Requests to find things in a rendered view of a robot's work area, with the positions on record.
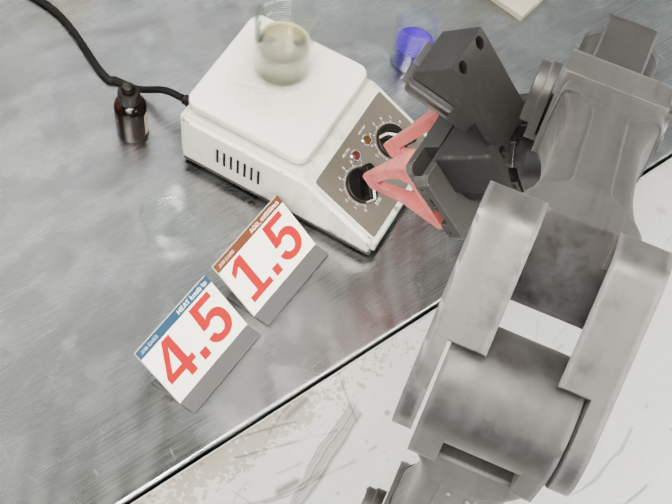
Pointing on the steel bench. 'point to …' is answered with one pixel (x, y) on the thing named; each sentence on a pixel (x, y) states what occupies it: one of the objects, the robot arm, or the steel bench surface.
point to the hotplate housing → (247, 179)
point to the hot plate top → (293, 103)
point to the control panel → (333, 176)
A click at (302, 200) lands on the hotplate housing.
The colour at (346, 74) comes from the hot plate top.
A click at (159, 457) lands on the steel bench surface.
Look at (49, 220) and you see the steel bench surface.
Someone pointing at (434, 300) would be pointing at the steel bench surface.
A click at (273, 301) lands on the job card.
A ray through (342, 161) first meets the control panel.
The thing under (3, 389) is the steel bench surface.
